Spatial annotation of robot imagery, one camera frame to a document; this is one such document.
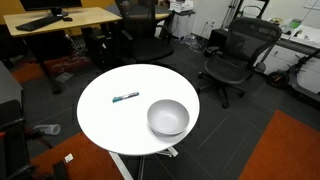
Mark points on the green whiteboard marker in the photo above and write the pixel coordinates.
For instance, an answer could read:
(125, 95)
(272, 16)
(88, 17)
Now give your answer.
(125, 97)

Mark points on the grey bowl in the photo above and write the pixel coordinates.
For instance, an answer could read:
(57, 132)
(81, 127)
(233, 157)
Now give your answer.
(168, 118)

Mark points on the black high-back office chair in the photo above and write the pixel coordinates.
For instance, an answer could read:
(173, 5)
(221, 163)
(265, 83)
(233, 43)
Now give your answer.
(150, 48)

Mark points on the black mesh office chair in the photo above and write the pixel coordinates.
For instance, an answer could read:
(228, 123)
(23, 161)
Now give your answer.
(226, 68)

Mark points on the black computer tower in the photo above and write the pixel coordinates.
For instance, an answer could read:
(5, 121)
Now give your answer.
(96, 46)

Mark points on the black box case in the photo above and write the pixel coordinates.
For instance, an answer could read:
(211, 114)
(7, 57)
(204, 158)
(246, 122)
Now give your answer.
(218, 38)

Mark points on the white table base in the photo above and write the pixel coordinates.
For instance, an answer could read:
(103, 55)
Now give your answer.
(118, 163)

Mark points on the wooden desk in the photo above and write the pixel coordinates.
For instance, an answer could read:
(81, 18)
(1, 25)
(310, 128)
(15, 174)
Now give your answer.
(83, 18)

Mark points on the small white card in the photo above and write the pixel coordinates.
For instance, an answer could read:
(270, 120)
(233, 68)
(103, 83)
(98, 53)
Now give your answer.
(68, 158)

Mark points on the black computer mouse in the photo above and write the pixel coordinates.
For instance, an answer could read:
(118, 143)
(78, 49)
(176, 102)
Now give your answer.
(67, 19)

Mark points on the clear plastic bottle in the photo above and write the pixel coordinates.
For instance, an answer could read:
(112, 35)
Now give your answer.
(50, 129)

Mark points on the black electric scooter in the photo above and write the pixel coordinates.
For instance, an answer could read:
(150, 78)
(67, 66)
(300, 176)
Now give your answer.
(278, 79)

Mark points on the black keyboard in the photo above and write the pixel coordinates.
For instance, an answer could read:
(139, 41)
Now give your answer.
(38, 23)

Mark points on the black computer monitor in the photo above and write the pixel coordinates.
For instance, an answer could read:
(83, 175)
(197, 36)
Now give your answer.
(50, 4)

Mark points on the green box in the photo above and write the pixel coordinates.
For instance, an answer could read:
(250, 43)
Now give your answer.
(295, 23)

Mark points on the grey cabinet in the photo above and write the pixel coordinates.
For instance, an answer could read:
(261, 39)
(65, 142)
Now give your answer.
(8, 85)

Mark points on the white desk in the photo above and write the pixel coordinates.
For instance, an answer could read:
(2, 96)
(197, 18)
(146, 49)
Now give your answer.
(305, 35)

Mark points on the white pedestal cabinet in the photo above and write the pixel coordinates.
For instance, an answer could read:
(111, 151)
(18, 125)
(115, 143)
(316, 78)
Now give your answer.
(181, 25)

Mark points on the black chair frame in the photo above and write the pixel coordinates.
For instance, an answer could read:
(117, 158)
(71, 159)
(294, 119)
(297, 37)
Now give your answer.
(13, 143)

